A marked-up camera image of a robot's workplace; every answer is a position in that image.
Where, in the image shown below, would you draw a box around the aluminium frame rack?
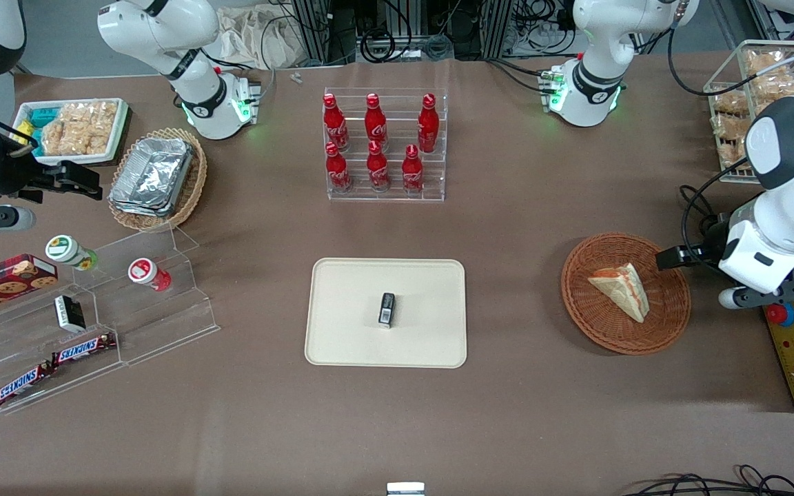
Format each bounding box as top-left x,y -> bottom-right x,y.
289,0 -> 577,64

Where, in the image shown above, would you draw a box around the oval light wicker basket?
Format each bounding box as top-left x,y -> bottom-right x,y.
108,127 -> 208,232

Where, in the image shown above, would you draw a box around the stack of foil containers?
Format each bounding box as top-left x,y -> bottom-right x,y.
108,136 -> 195,218

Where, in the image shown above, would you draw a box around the red lid drink bottle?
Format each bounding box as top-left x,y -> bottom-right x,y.
128,258 -> 172,293

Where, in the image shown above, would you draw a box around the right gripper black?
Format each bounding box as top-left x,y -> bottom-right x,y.
0,154 -> 103,205

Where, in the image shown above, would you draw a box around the beige plastic tray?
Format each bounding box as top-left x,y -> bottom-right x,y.
304,258 -> 468,369

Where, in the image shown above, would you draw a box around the black appliance power cord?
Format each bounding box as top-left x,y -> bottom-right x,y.
679,185 -> 720,238

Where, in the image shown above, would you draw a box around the white rectangular snack tray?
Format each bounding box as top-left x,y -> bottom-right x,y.
11,98 -> 129,167

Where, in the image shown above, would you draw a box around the bag of rice crackers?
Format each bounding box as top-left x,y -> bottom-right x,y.
40,101 -> 120,157

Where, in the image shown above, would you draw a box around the clear acrylic bottle rack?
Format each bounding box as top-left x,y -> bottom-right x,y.
323,87 -> 447,203

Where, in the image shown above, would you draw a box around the teal snack packet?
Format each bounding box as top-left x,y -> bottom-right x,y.
27,105 -> 61,130

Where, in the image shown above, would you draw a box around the white wire basket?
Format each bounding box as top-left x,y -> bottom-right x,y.
704,40 -> 794,185

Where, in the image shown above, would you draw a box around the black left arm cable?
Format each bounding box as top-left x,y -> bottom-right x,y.
666,6 -> 794,267

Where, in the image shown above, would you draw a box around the black floor cables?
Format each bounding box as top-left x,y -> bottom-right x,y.
621,464 -> 794,496

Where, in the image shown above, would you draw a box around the green lid drink bottle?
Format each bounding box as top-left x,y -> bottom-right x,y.
45,235 -> 99,271

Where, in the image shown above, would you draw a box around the beige cloth bag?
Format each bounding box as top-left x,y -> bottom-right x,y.
214,4 -> 303,70

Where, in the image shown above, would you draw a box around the red cola bottle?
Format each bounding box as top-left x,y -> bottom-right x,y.
418,93 -> 440,154
367,141 -> 391,192
325,142 -> 353,194
323,93 -> 350,153
402,144 -> 425,195
365,93 -> 389,154

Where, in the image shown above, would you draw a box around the triangular sandwich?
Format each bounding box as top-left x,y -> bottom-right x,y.
588,262 -> 650,324

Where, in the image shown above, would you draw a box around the clear acrylic stepped shelf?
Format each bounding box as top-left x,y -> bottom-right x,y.
0,226 -> 221,415

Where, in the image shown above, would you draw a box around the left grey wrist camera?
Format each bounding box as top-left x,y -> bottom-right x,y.
718,278 -> 794,309

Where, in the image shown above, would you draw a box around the bag of fried snacks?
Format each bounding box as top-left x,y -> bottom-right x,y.
712,88 -> 751,116
720,136 -> 751,169
752,72 -> 794,101
745,50 -> 789,76
714,114 -> 751,141

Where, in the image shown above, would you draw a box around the red cookie box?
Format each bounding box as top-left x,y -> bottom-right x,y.
0,254 -> 59,320

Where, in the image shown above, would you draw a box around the yellow snack packet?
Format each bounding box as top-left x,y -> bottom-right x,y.
14,124 -> 39,157

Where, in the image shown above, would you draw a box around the round brown wicker basket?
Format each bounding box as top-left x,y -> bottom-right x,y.
561,233 -> 692,356

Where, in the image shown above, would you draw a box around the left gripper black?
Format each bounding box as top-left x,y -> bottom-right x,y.
656,220 -> 735,273

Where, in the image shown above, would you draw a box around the snickers chocolate bar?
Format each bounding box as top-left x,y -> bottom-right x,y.
0,362 -> 55,408
51,333 -> 118,366

